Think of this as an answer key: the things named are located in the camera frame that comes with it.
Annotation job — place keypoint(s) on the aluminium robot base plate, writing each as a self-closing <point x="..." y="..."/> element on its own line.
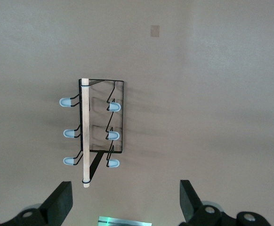
<point x="127" y="222"/>

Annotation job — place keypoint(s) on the brown square tape patch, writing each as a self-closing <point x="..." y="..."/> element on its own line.
<point x="155" y="31"/>

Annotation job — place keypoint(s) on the brown table cover sheet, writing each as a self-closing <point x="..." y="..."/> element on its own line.
<point x="198" y="94"/>

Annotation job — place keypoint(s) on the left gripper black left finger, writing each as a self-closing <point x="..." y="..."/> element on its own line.
<point x="57" y="200"/>

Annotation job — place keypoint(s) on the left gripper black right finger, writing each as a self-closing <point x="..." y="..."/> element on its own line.
<point x="191" y="202"/>

